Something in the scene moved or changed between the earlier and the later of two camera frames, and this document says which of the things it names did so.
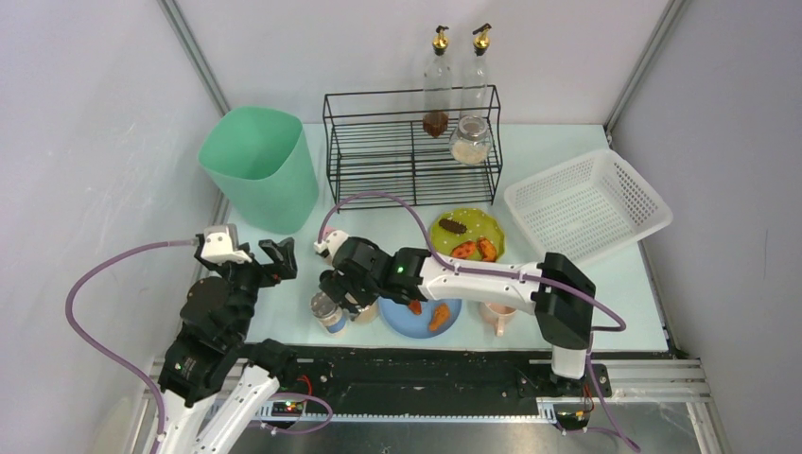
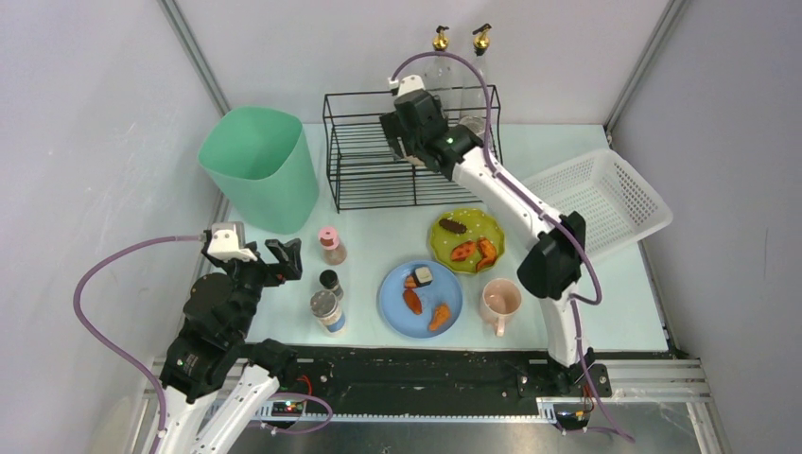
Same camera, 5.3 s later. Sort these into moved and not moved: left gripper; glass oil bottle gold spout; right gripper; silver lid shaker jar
Moved: right gripper
Not moved: glass oil bottle gold spout; left gripper; silver lid shaker jar
